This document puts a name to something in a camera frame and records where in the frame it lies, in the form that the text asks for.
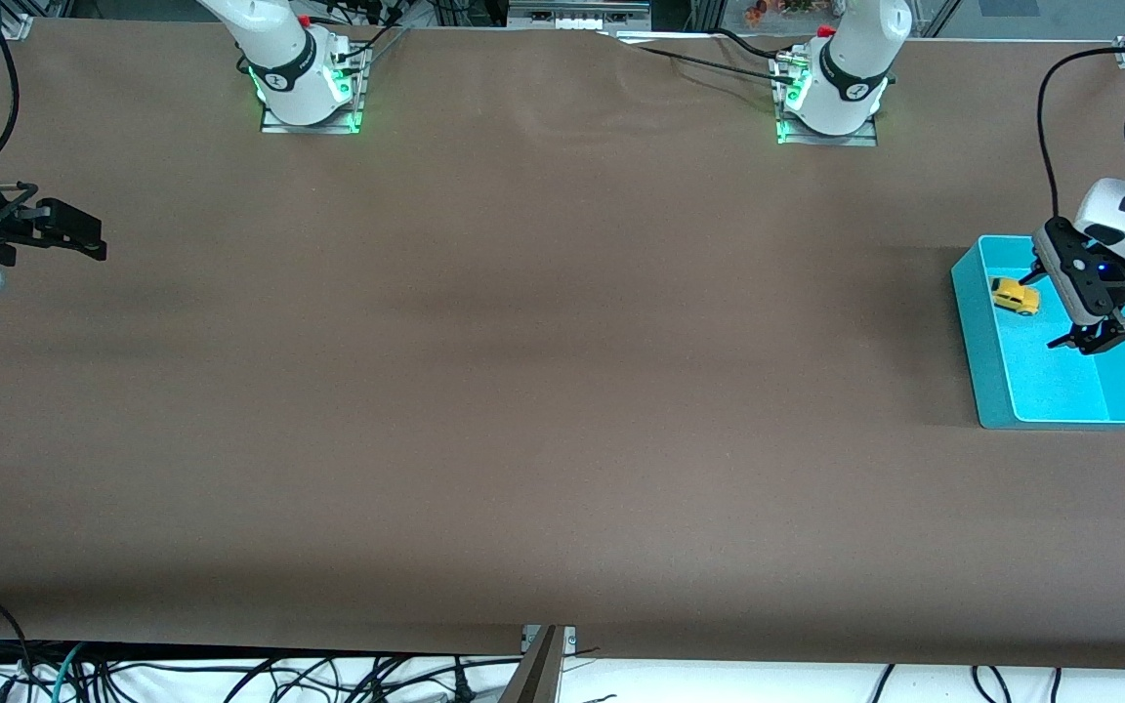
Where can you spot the teal plastic bin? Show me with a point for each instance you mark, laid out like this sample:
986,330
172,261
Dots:
1051,381

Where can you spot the yellow beetle toy car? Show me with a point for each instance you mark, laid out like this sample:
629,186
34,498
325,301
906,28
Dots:
1015,296

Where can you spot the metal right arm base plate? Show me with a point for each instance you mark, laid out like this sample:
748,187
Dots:
309,128

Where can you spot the grey metal rack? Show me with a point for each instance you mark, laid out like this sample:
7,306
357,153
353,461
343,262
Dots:
577,8

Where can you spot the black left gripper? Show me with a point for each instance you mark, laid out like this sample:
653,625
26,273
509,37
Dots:
1122,296

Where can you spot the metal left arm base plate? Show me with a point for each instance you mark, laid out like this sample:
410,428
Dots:
826,141

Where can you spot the dark angled post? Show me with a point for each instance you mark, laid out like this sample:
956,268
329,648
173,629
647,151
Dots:
535,679

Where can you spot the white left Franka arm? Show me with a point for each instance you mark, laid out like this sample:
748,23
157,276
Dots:
846,68

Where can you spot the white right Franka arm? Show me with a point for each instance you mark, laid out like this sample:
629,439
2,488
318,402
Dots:
279,49

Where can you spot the silver metal bracket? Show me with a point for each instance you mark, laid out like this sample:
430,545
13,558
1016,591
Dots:
570,640

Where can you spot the white connector block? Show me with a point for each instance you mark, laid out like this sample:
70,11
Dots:
582,23

